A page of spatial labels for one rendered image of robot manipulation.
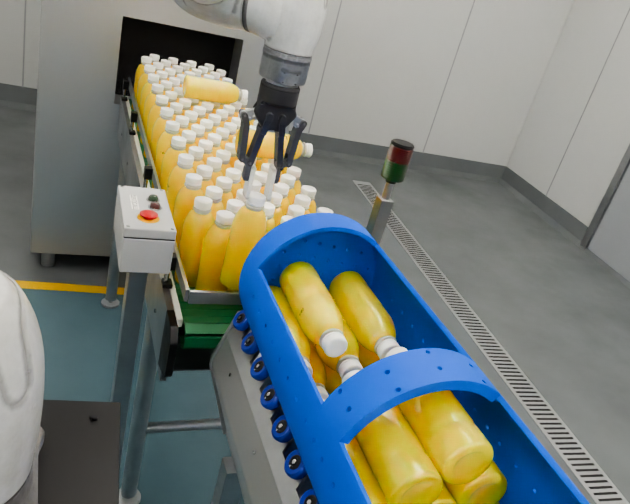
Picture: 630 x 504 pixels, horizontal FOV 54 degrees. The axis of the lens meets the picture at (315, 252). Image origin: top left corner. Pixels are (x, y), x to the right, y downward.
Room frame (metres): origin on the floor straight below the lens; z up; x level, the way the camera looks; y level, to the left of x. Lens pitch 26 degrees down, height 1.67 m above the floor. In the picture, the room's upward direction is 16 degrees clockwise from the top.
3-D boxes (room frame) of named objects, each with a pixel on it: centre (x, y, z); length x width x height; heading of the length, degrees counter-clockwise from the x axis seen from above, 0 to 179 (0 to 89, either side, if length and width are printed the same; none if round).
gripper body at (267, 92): (1.16, 0.14, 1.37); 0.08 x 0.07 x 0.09; 116
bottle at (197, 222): (1.24, 0.27, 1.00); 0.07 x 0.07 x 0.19
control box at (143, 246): (1.15, 0.36, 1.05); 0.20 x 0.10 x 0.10; 26
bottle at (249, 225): (1.15, 0.15, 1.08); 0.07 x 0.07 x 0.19
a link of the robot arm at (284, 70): (1.16, 0.14, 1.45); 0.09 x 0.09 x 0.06
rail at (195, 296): (1.16, 0.05, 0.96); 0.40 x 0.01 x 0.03; 116
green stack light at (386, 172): (1.59, -0.14, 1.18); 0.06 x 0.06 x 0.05
